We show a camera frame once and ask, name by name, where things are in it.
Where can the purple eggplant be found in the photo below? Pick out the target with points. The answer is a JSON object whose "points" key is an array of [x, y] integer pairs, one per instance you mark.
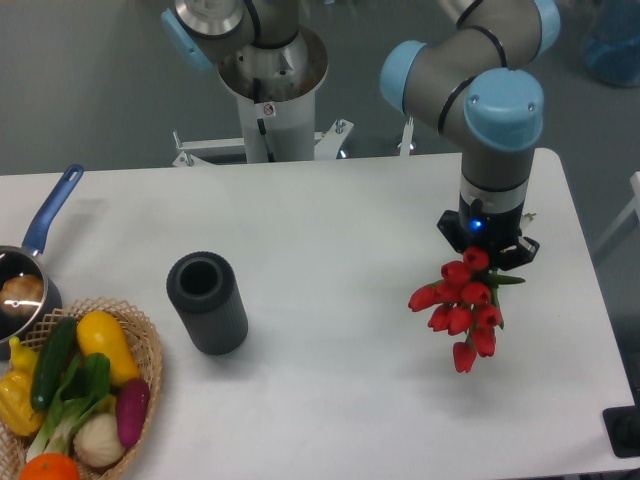
{"points": [[131, 409]]}

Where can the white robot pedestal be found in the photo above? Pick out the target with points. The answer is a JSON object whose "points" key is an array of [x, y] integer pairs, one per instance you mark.
{"points": [[272, 67]]}

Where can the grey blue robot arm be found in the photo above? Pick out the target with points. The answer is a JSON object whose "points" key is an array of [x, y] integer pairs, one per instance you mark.
{"points": [[472, 89]]}

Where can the yellow bell pepper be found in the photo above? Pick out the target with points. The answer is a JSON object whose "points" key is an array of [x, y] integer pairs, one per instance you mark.
{"points": [[17, 413]]}

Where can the orange fruit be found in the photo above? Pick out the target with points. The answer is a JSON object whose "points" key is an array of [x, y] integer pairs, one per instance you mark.
{"points": [[50, 466]]}

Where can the green bok choy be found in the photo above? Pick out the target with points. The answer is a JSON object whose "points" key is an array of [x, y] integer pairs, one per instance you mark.
{"points": [[85, 384]]}

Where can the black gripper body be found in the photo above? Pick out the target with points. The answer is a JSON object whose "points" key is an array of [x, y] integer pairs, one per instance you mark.
{"points": [[490, 231]]}

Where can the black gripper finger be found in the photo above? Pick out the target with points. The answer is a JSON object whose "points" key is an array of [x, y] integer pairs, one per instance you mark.
{"points": [[522, 253], [450, 227]]}

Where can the white garlic bulb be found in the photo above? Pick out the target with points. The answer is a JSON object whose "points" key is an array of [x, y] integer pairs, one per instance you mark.
{"points": [[96, 444]]}

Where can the dark grey ribbed vase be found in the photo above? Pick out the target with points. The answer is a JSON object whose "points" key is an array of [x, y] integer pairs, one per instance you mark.
{"points": [[203, 289]]}

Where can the yellow squash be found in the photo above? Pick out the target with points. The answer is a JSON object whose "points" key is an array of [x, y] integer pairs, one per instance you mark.
{"points": [[101, 332]]}

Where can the blue handled saucepan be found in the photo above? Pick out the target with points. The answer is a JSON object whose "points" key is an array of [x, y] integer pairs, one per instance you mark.
{"points": [[25, 259]]}

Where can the woven wicker basket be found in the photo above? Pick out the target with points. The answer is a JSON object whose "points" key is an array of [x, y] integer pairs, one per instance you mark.
{"points": [[146, 348]]}

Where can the red tulip bouquet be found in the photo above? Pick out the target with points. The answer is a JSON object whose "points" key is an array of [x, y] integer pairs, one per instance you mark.
{"points": [[464, 301]]}

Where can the bread roll in pan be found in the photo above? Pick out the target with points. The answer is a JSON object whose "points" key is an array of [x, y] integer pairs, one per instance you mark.
{"points": [[22, 290]]}

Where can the green cucumber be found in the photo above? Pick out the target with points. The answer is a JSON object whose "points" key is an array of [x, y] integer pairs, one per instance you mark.
{"points": [[52, 363]]}

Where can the white furniture frame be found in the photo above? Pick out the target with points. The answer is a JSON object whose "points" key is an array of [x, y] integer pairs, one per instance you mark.
{"points": [[620, 227]]}

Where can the black device at edge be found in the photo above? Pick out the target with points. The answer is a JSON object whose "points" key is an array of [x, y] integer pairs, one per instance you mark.
{"points": [[622, 426]]}

